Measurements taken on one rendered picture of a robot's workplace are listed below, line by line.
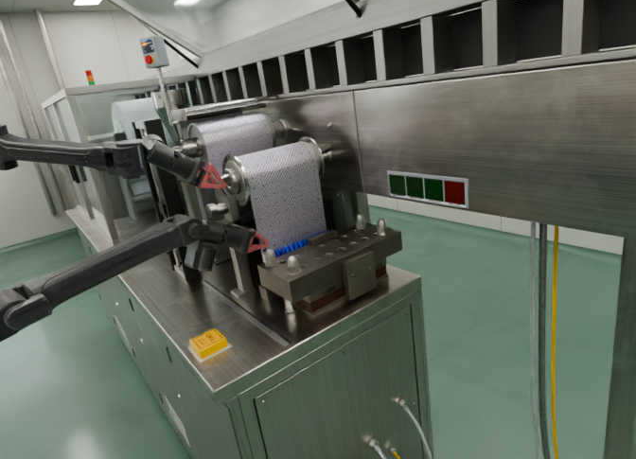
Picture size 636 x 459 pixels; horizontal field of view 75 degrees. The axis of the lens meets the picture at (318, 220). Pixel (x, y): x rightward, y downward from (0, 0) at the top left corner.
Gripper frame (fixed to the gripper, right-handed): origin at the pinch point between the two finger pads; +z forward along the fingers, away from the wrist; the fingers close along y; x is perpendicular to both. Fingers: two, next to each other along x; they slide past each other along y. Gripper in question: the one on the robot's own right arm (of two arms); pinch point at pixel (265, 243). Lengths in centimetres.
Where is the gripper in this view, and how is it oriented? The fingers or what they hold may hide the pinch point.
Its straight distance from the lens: 119.7
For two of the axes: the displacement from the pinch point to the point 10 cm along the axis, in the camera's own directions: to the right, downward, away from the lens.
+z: 7.6, 2.1, 6.2
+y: 6.0, 1.7, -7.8
